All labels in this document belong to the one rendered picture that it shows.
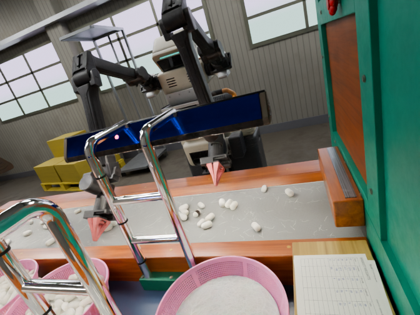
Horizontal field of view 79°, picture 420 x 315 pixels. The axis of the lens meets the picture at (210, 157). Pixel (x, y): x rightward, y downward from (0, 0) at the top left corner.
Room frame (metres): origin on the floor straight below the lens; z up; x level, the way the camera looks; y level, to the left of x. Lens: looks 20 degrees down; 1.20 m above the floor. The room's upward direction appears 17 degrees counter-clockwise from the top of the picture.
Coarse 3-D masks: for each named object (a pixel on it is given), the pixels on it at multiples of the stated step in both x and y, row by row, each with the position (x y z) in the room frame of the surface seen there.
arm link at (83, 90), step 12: (96, 72) 1.06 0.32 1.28; (72, 84) 1.07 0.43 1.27; (84, 84) 1.04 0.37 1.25; (96, 84) 1.03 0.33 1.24; (84, 96) 1.02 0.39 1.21; (96, 96) 1.05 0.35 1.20; (84, 108) 1.02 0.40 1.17; (96, 108) 1.02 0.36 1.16; (96, 120) 0.99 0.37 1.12; (108, 156) 0.94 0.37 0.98; (108, 168) 0.91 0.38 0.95
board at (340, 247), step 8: (360, 240) 0.41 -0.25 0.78; (296, 248) 0.44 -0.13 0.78; (304, 248) 0.44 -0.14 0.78; (312, 248) 0.43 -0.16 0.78; (320, 248) 0.42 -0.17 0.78; (328, 248) 0.42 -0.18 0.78; (336, 248) 0.41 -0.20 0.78; (344, 248) 0.40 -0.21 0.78; (352, 248) 0.40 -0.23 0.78; (360, 248) 0.39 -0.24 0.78; (368, 248) 0.39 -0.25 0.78; (368, 256) 0.37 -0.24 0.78; (384, 288) 0.30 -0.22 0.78; (296, 304) 0.32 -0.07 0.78; (296, 312) 0.30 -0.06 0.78; (392, 312) 0.26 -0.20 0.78
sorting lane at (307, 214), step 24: (216, 192) 0.87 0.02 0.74; (240, 192) 0.82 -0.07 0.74; (264, 192) 0.77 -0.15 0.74; (312, 192) 0.68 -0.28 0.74; (72, 216) 1.05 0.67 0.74; (144, 216) 0.85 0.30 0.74; (168, 216) 0.80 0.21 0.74; (192, 216) 0.75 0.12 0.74; (216, 216) 0.71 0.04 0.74; (240, 216) 0.67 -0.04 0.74; (264, 216) 0.64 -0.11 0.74; (288, 216) 0.61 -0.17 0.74; (312, 216) 0.57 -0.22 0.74; (24, 240) 0.96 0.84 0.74; (120, 240) 0.74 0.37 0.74; (192, 240) 0.63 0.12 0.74; (216, 240) 0.60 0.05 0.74; (240, 240) 0.57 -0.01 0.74; (264, 240) 0.54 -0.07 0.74
